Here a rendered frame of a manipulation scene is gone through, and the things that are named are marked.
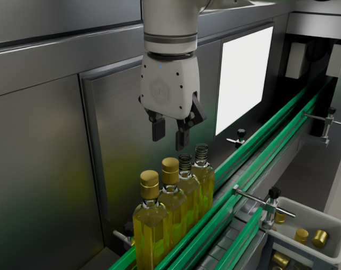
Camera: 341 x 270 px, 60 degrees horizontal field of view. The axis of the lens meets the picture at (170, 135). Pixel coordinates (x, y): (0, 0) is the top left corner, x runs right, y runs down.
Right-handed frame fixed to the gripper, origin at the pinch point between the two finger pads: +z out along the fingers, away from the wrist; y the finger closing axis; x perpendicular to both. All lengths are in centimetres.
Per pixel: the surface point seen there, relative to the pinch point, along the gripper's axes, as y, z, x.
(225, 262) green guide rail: 13.6, 26.2, 1.2
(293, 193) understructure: 5, 84, 108
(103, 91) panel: -12.2, -7.1, -4.8
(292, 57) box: -14, 12, 120
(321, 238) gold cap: 27, 42, 38
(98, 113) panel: -12.1, -3.3, -6.4
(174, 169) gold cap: 1.6, 6.7, -0.8
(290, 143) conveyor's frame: 5, 34, 74
